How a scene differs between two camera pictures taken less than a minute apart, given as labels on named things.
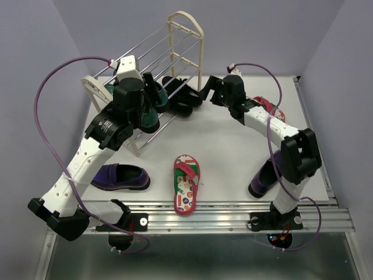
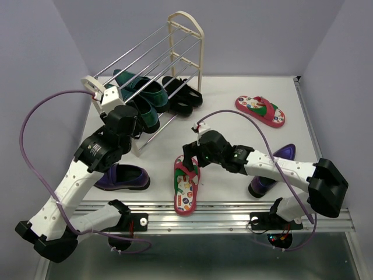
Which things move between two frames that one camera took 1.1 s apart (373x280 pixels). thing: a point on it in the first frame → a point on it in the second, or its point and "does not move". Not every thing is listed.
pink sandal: (186, 177) does not move
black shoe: (180, 107) does not move
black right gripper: (213, 83) → (190, 150)
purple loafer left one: (119, 177) does not move
